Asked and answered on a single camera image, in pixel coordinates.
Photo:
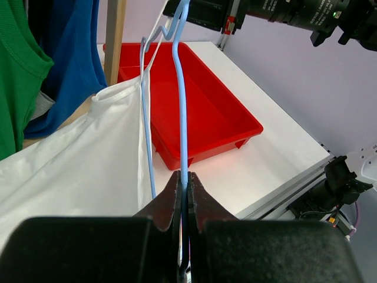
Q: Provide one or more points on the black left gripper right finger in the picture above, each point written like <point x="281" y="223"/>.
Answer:
<point x="226" y="249"/>

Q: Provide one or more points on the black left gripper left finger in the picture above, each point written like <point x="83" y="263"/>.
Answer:
<point x="141" y="248"/>

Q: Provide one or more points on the white camisole tank top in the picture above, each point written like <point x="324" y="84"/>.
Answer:
<point x="95" y="166"/>

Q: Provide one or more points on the green tank top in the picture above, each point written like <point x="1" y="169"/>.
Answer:
<point x="24" y="66"/>

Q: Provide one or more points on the light blue hanger of white top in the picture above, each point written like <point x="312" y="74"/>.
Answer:
<point x="171" y="30"/>

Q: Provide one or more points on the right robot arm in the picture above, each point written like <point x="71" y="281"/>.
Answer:
<point x="356" y="19"/>

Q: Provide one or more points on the grey tank top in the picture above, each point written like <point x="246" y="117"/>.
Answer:
<point x="43" y="104"/>

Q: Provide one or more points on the blue tank top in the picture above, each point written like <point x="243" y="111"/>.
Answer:
<point x="82" y="77"/>

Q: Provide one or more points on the black tank top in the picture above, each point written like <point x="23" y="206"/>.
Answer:
<point x="48" y="22"/>

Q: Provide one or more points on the red plastic bin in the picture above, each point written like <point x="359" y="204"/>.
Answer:
<point x="216" y="120"/>

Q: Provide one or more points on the wooden clothes rack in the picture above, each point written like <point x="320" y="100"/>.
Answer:
<point x="113" y="40"/>

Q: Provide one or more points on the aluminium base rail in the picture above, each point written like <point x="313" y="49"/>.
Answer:
<point x="274" y="204"/>

